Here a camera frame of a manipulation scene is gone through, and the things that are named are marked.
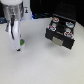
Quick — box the kcup with blue lid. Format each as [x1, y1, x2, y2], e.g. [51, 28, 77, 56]
[66, 22, 74, 28]

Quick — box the kcup with red lid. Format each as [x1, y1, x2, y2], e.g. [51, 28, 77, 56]
[64, 31, 73, 38]

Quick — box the dark equipment box behind table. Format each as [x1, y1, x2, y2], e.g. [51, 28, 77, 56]
[29, 1, 54, 20]

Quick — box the black kcup holder drawer box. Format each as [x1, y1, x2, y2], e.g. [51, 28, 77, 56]
[44, 0, 78, 51]

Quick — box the green-lidded white kcup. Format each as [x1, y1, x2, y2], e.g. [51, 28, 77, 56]
[20, 39, 25, 51]

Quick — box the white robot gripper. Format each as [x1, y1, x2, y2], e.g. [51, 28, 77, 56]
[2, 0, 24, 51]

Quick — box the kcup with red-blue lid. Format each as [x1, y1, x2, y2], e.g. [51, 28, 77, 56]
[52, 17, 59, 22]
[49, 25, 57, 31]

